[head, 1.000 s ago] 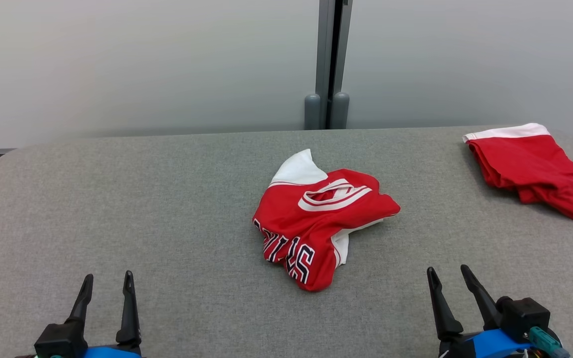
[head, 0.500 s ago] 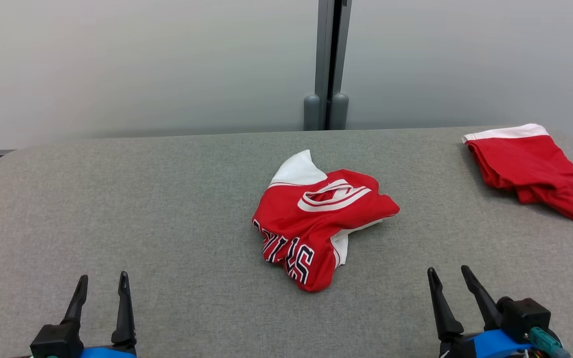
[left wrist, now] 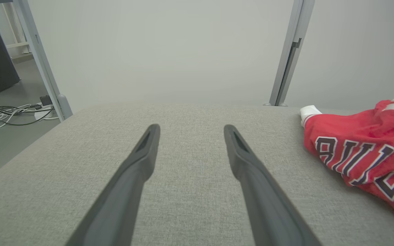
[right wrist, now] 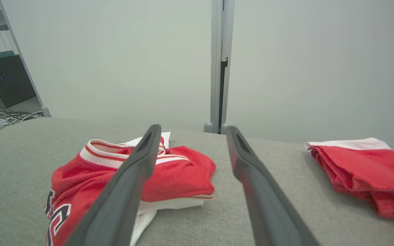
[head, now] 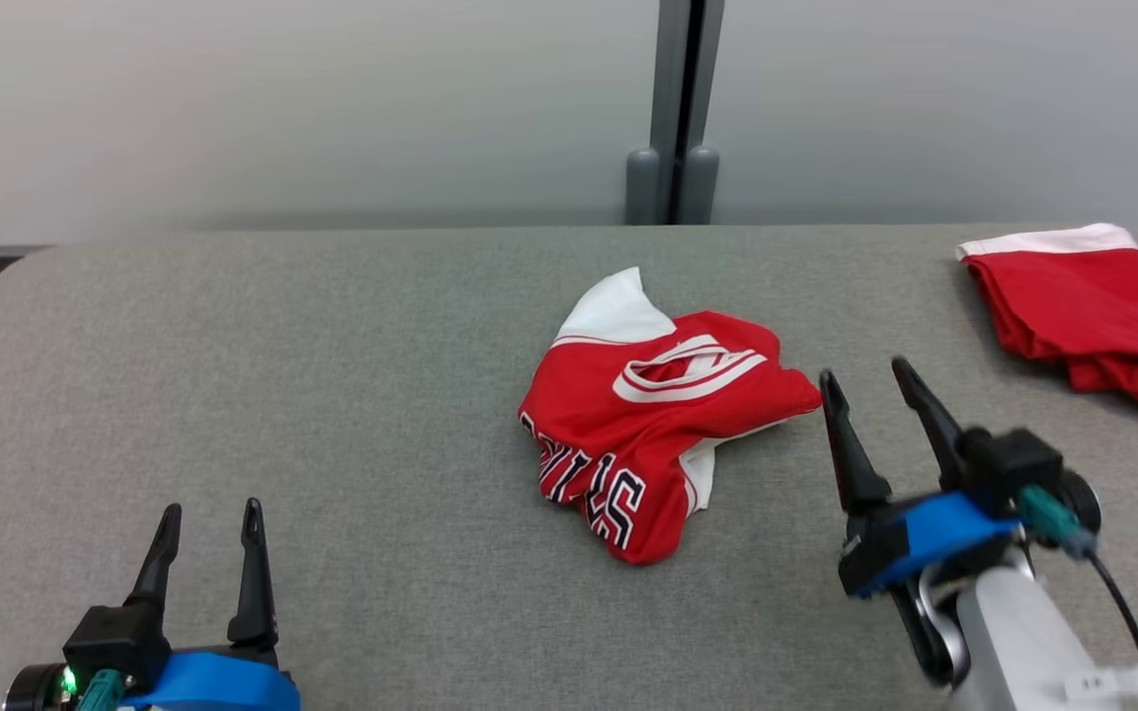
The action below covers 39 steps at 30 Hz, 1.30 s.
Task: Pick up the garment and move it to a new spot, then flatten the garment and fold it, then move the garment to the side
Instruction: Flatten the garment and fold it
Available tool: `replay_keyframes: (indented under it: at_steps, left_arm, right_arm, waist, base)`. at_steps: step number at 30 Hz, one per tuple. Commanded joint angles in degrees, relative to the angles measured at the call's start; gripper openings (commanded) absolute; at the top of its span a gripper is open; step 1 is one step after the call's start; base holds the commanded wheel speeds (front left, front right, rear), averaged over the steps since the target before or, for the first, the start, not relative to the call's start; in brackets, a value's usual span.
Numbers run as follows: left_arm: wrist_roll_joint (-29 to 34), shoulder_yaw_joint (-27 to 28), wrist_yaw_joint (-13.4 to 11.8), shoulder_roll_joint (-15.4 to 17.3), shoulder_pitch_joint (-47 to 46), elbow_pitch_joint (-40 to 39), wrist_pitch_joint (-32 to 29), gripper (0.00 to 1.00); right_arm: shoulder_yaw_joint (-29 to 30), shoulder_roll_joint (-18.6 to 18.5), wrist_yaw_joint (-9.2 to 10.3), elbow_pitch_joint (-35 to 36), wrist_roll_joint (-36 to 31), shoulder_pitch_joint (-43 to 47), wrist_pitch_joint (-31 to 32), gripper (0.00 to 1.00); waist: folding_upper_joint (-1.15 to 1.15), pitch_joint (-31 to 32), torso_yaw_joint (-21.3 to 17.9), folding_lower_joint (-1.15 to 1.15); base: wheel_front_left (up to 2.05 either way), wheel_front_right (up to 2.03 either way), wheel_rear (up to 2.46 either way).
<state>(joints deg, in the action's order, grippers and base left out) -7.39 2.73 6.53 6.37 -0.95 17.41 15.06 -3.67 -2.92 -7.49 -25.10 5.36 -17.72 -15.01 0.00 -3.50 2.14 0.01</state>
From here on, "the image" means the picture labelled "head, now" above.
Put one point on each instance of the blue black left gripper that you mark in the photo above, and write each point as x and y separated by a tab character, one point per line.
213	681

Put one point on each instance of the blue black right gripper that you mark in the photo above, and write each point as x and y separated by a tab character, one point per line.
925	538

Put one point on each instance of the red shorts with white band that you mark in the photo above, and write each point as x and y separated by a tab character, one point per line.
1093	306

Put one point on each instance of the red jersey with white sleeves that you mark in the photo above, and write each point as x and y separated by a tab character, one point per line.
648	434

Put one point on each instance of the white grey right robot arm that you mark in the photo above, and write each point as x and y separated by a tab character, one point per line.
1014	642

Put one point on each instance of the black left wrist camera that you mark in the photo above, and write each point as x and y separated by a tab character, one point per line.
115	642

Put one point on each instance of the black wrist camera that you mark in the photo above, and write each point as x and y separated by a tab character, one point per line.
1014	464
115	642

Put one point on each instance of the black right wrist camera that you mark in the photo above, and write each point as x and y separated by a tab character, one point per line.
1014	464

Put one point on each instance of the grey metal partition post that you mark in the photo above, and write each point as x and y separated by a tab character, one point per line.
673	109

